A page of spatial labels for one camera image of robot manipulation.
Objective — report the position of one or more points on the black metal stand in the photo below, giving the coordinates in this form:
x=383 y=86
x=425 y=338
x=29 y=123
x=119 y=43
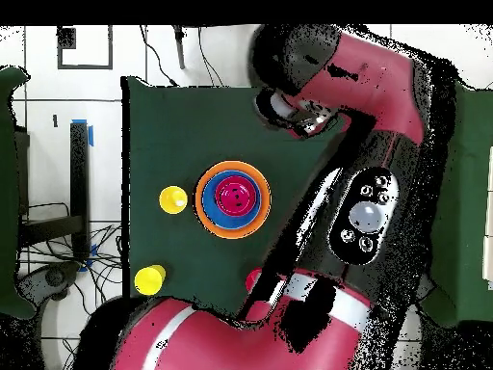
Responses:
x=79 y=173

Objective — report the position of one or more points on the large yellow-orange bowl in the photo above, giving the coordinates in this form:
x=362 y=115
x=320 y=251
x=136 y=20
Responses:
x=198 y=204

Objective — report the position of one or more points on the amber yellow cup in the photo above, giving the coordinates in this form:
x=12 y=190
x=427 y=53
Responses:
x=171 y=202

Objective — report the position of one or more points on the grey office chair base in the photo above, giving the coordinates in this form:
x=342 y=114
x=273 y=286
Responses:
x=50 y=277

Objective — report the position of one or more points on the grey square floor frame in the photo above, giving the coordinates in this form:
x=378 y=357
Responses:
x=84 y=66

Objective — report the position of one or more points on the bright yellow cup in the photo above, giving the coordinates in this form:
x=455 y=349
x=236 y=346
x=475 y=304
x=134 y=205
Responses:
x=148 y=282

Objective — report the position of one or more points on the blue bowl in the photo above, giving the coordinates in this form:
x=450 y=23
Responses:
x=210 y=208

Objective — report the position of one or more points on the green cloth side table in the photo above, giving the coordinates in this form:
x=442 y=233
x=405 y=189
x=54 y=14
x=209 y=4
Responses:
x=7 y=192
x=470 y=192

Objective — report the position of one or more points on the red cup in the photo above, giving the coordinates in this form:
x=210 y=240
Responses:
x=251 y=276

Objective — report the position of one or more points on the pink bowl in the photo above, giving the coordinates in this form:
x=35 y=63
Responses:
x=218 y=196

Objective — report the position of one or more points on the pink cup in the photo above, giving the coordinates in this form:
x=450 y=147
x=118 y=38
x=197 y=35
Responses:
x=240 y=192

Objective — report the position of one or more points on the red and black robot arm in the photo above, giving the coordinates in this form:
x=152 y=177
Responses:
x=377 y=96

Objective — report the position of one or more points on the blue tape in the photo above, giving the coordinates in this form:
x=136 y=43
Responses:
x=91 y=135

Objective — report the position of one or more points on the dark green table cloth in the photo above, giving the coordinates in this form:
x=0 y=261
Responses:
x=173 y=127

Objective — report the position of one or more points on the grey metal leg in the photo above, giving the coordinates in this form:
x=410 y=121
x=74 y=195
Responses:
x=180 y=50

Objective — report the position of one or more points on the black cabinet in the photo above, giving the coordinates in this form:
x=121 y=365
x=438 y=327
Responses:
x=22 y=173

